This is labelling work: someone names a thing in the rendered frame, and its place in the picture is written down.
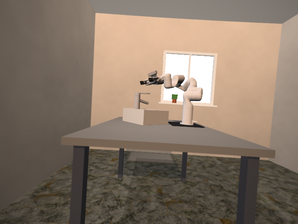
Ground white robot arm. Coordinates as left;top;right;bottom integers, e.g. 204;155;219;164
158;73;203;125

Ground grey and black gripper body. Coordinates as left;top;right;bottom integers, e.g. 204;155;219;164
145;79;159;85

